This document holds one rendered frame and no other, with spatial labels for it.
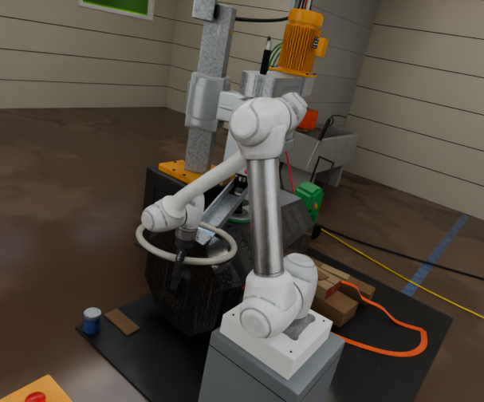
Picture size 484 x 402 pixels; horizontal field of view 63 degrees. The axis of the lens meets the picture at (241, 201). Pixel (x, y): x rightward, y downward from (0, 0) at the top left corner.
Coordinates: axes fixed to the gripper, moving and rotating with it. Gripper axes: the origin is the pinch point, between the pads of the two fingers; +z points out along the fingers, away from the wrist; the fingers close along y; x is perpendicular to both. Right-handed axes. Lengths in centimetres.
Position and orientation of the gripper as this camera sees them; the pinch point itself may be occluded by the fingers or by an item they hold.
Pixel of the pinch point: (176, 278)
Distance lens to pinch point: 179.3
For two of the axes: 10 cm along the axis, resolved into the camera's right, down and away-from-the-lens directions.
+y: 0.9, -2.9, 9.5
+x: -9.7, -2.5, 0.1
